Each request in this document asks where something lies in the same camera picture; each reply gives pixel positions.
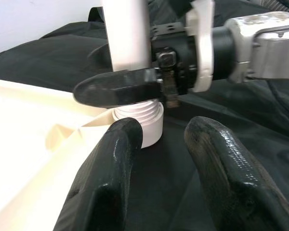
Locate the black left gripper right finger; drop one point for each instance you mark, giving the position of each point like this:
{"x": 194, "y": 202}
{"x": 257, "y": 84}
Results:
{"x": 231, "y": 183}

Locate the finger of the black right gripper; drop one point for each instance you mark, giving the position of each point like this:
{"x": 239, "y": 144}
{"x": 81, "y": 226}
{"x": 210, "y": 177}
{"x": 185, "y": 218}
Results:
{"x": 115, "y": 89}

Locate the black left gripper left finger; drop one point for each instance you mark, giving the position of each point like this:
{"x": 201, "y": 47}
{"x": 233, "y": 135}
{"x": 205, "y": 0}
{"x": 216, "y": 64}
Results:
{"x": 106, "y": 187}

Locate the white plastic table leg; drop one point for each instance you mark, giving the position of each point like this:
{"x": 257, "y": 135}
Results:
{"x": 127, "y": 36}

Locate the white plastic table top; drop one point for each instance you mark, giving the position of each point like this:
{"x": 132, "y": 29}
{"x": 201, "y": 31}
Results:
{"x": 26, "y": 132}

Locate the black table cloth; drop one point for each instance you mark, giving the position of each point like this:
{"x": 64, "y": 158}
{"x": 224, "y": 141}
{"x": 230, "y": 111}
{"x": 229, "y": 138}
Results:
{"x": 50, "y": 55}

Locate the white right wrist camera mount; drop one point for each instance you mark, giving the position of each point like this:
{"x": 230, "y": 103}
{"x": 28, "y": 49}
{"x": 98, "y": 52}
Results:
{"x": 204, "y": 48}

